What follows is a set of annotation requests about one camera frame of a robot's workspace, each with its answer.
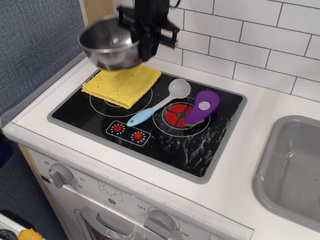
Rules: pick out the yellow folded towel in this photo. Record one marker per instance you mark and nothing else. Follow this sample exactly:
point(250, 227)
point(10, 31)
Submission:
point(122, 87)

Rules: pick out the purple toy eggplant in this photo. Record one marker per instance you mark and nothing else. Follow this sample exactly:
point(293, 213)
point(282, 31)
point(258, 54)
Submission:
point(206, 102)

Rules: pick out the black toy stovetop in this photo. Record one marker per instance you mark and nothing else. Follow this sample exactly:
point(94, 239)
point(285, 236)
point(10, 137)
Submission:
point(163, 140)

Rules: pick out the yellow black object on floor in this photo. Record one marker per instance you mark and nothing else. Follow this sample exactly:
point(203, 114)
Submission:
point(26, 234)

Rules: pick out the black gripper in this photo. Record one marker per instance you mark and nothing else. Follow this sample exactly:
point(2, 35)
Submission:
point(148, 24)

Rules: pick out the stainless steel bowl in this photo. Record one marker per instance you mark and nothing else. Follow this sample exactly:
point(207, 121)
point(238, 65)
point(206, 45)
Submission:
point(123, 56)

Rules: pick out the grey oven knob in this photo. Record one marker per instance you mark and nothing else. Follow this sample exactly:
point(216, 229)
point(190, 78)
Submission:
point(60, 175)
point(160, 224)

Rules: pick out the grey left oven knob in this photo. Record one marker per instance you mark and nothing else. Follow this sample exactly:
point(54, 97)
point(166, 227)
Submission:
point(60, 175)

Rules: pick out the grey sink basin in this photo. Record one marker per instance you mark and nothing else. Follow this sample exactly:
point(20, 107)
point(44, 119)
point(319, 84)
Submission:
point(287, 180)

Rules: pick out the white toy oven front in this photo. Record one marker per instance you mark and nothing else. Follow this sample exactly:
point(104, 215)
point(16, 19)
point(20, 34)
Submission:
point(94, 210)

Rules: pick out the wooden side post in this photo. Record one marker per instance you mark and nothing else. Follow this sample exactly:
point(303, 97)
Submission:
point(96, 15)

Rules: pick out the grey right oven knob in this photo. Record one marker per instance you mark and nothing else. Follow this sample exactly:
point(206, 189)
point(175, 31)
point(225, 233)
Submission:
point(160, 224)

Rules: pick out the white spoon blue handle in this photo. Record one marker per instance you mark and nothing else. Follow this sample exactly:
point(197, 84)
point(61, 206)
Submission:
point(178, 89)

